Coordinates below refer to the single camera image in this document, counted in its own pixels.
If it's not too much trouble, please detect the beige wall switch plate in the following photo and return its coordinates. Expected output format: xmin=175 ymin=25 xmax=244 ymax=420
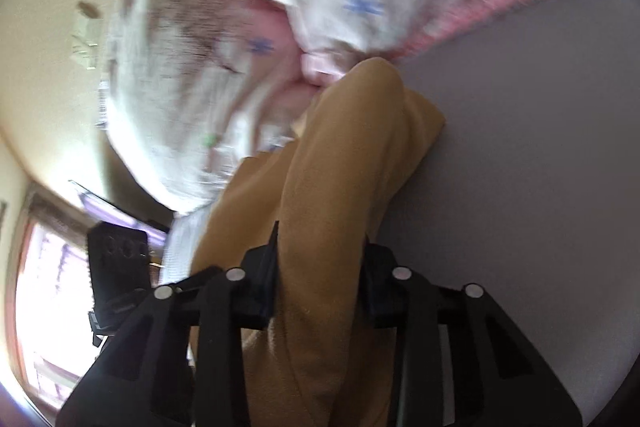
xmin=70 ymin=1 xmax=102 ymax=70

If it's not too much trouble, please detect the white tree-print pillow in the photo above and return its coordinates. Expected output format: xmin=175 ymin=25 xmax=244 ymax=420
xmin=103 ymin=0 xmax=318 ymax=213

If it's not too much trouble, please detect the tan small garment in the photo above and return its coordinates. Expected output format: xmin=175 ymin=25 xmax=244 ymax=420
xmin=191 ymin=57 xmax=445 ymax=426

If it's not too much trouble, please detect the window with wooden frame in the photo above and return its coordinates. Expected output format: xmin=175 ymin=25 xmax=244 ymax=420
xmin=4 ymin=190 xmax=166 ymax=417

